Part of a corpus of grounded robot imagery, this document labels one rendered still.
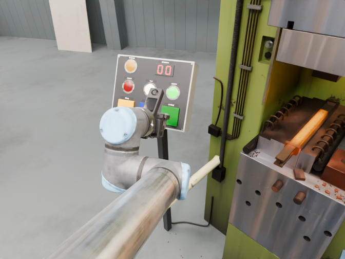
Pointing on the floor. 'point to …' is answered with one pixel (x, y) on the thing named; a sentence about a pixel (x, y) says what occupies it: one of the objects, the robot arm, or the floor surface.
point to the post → (163, 152)
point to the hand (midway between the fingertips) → (164, 114)
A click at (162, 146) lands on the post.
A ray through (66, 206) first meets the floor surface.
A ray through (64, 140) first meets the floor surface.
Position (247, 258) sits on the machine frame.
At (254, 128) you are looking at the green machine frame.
